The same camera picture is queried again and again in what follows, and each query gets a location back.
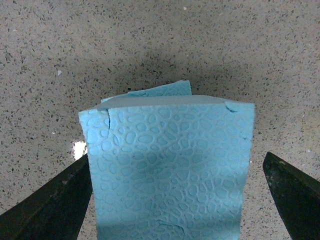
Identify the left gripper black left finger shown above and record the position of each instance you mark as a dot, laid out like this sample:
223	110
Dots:
55	211

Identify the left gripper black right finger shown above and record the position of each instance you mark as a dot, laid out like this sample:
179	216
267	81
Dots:
296	196

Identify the light blue smooth foam cube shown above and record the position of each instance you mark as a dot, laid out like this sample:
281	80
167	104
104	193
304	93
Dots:
178	93

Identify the light blue dented foam cube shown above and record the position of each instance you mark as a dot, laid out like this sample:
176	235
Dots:
169	172

